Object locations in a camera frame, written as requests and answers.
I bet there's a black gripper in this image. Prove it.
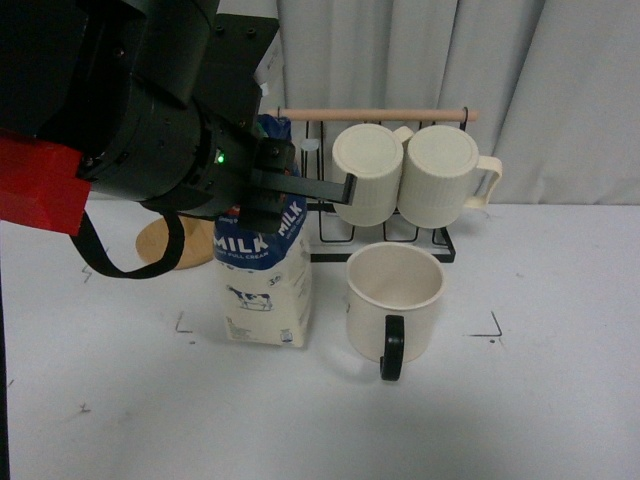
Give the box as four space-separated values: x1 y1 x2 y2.
189 14 358 234

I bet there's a Pascual milk carton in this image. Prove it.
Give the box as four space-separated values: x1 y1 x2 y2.
212 113 313 350

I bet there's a white smiley mug black handle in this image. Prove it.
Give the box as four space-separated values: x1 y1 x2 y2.
346 242 446 382

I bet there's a cream ribbed cup left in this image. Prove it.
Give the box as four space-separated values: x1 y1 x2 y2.
331 124 414 227

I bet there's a cream ribbed cup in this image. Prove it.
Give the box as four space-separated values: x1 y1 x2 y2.
331 124 414 227
397 125 503 229

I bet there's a cream ribbed cup right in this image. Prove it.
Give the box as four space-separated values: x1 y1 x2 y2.
397 125 503 229

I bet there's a wooden mug tree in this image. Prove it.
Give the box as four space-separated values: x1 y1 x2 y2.
135 217 214 270

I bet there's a grey curtain backdrop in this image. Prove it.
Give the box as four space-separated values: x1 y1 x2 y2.
219 1 639 205

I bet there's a black wire cup rack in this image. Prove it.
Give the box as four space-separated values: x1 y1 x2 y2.
266 106 480 264

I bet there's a black cable loop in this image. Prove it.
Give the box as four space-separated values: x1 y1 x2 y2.
68 209 186 280

